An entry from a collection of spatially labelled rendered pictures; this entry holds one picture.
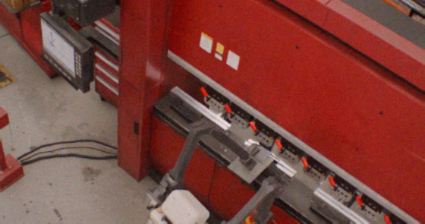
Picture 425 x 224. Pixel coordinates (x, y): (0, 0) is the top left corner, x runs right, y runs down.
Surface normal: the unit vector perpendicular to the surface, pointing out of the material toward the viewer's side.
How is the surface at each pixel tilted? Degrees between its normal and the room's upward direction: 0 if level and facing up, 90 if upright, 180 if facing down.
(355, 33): 90
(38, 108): 0
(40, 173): 0
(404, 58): 90
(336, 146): 90
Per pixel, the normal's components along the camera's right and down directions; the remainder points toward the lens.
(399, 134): -0.63, 0.52
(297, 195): 0.13, -0.66
